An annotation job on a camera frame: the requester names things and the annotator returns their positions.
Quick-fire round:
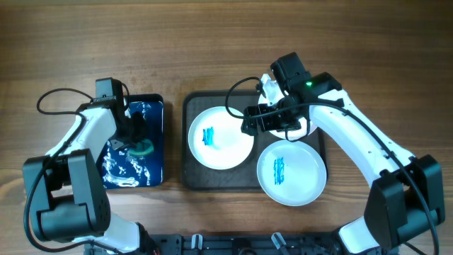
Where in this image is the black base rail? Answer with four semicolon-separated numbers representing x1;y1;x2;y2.
83;232;401;255

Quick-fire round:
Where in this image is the green yellow sponge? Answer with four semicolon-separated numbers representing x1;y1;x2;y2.
128;139;154;157

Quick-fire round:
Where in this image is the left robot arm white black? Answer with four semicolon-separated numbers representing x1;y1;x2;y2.
23;101;160;254

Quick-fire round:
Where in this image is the white plate stained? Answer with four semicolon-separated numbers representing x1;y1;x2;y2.
258;92;319;140
188;106;254;170
256;140;327;207

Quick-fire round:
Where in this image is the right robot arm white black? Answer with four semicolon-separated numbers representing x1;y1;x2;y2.
241;72;445;254

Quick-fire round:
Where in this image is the white plate front stained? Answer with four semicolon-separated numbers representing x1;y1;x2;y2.
256;140;327;207

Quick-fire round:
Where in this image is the blue water tray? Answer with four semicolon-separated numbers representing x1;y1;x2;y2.
96;93;164;189

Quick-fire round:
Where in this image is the white plate back stained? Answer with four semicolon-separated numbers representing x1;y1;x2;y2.
258;92;319;140

